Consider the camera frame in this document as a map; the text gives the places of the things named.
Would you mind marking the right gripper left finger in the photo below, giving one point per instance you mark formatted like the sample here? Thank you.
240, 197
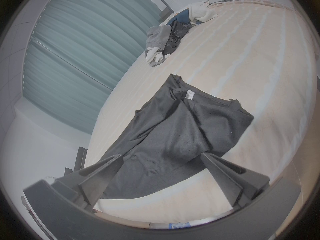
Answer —
97, 179

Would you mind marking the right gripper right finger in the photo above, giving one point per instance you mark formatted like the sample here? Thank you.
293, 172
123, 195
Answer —
232, 181

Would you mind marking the black T-shirt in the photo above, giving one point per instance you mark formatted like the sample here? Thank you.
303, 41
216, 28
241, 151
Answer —
170, 139

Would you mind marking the pile of clothes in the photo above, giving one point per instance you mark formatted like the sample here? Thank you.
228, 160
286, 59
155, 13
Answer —
160, 39

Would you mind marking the grey bedside table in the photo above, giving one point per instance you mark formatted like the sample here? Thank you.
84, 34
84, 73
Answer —
165, 15

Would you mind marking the bed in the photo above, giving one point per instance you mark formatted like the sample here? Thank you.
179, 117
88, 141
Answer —
250, 71

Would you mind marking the blue-green curtain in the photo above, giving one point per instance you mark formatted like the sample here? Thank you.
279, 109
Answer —
62, 89
100, 21

